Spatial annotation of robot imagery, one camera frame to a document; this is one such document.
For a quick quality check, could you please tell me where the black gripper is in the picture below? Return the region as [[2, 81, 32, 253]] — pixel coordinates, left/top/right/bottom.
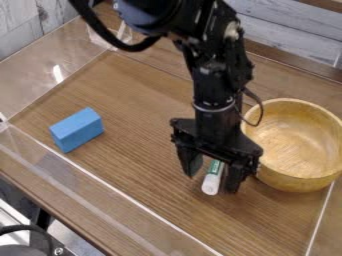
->
[[169, 103, 263, 193]]

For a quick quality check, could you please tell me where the green white dry-erase marker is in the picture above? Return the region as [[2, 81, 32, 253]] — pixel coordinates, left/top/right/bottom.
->
[[201, 160, 224, 196]]

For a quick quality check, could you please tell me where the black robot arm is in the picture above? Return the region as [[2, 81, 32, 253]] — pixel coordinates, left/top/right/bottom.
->
[[68, 0, 263, 193]]

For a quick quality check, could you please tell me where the brown wooden bowl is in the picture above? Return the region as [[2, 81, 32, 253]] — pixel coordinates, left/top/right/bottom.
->
[[241, 98, 342, 193]]

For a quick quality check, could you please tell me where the blue foam block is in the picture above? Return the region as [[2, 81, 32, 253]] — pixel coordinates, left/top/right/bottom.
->
[[49, 107, 104, 153]]

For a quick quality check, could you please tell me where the black metal bracket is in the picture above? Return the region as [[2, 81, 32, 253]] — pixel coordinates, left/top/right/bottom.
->
[[29, 231, 76, 256]]

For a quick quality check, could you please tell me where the clear acrylic tray wall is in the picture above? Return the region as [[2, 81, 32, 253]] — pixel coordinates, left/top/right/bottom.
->
[[0, 20, 342, 256]]

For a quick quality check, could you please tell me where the black cable loop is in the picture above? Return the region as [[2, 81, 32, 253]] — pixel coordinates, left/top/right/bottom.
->
[[0, 223, 48, 256]]

